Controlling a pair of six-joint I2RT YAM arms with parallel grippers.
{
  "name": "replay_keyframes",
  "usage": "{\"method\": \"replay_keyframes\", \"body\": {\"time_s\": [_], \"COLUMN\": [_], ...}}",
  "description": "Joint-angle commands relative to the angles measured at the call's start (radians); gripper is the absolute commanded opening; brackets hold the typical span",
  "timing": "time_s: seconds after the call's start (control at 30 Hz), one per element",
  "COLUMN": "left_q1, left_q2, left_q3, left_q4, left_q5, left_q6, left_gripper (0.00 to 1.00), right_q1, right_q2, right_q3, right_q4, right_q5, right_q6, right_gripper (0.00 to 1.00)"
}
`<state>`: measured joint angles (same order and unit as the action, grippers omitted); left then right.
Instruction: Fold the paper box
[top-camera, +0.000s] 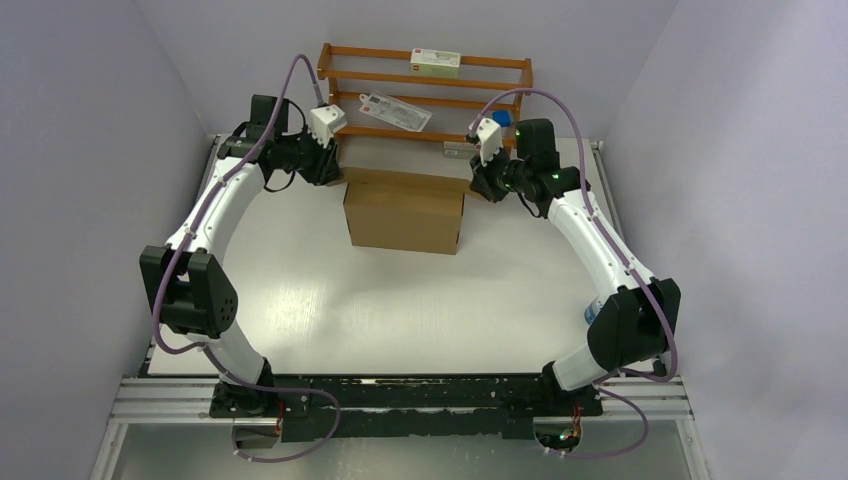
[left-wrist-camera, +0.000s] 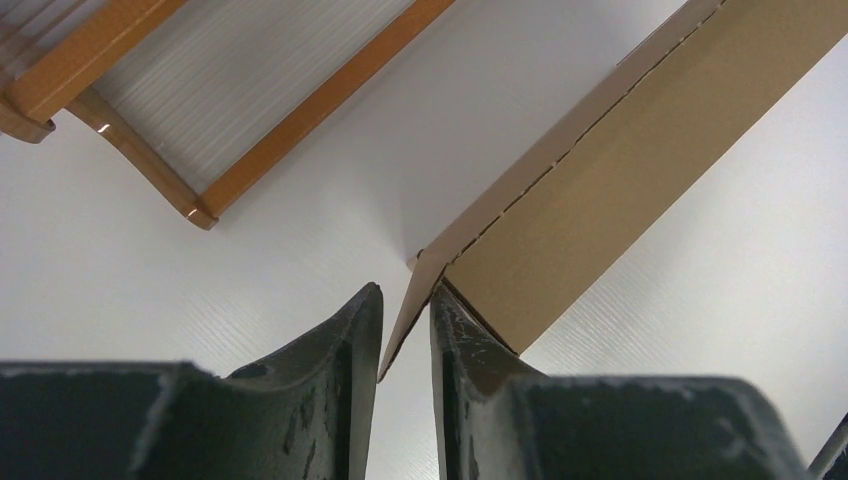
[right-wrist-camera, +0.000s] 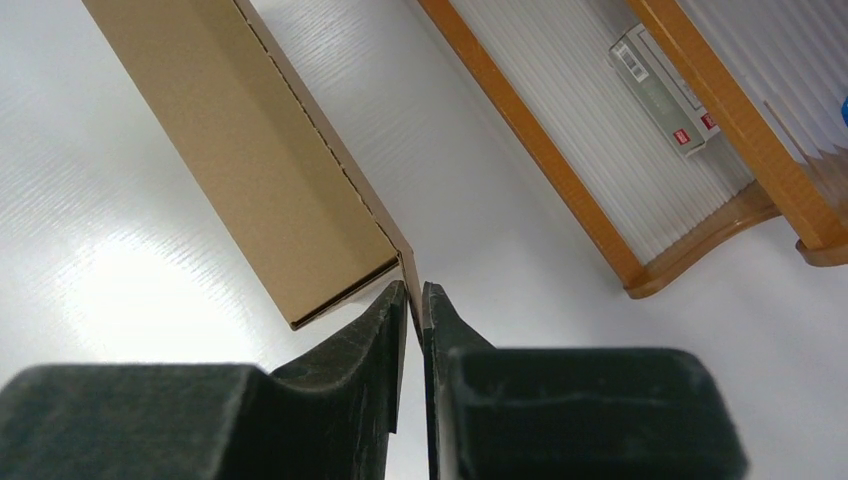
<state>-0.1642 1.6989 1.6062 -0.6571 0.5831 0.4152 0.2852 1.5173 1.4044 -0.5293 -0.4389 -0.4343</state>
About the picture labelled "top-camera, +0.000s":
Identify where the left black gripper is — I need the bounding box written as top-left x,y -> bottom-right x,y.
276,124 -> 344,186

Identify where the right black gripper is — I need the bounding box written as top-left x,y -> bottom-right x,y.
469,142 -> 530,203

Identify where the brown cardboard box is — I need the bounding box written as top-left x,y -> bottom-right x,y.
343,167 -> 474,255

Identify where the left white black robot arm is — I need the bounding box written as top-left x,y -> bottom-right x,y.
140,94 -> 347,416

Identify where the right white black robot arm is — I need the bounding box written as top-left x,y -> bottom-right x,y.
466,118 -> 681,414

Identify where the grey box bottom shelf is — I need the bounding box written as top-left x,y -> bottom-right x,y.
443,141 -> 478,160

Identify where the white green box top shelf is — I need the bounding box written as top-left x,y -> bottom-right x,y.
410,48 -> 462,79

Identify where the small blue object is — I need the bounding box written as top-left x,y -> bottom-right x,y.
491,110 -> 514,128

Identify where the orange wooden shelf rack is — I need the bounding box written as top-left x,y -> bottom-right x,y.
317,43 -> 534,144

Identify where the clear plastic packaged item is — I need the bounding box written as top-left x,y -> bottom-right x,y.
359,93 -> 432,133

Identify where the round blue white sticker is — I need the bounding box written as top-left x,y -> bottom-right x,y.
584,297 -> 604,325

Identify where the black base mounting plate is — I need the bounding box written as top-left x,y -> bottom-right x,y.
208,373 -> 603,442

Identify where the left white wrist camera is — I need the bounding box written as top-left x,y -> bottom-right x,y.
307,105 -> 347,148

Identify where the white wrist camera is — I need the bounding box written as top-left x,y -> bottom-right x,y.
468,118 -> 503,166
307,105 -> 347,148

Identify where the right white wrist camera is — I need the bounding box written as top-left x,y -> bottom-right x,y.
468,118 -> 503,166

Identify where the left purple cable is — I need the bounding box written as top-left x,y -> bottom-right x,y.
150,54 -> 343,464

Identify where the purple cable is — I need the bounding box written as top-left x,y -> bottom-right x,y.
467,87 -> 680,460
150,54 -> 343,464

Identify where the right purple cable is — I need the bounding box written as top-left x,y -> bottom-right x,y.
467,87 -> 680,460

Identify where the aluminium rail frame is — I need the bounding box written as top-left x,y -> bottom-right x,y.
109,378 -> 694,426

